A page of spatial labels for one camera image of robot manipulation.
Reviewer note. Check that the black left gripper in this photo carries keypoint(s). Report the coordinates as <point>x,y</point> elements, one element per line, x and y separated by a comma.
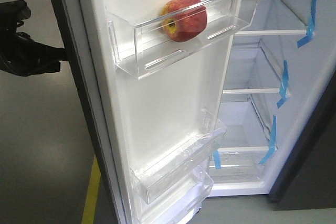
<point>21,55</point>

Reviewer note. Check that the fridge door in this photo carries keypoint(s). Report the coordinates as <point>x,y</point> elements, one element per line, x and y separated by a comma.
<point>133,121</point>

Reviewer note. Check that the red yellow apple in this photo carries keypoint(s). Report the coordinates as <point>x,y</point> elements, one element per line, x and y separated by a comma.
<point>186,25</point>

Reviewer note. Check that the clear fridge crisper drawer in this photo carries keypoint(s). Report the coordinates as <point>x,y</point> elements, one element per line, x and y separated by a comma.
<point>239,165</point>

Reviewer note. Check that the middle clear door bin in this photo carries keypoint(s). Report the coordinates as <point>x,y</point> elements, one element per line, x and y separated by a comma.
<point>149,35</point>

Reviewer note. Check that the clear door bin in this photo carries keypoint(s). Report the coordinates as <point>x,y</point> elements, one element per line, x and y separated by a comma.
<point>149,35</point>
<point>154,179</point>

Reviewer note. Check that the lower clear door bin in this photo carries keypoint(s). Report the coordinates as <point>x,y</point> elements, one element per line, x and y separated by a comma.
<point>154,179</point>

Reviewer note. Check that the grey refrigerator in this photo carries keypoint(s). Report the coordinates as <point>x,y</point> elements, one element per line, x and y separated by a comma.
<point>279,93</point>

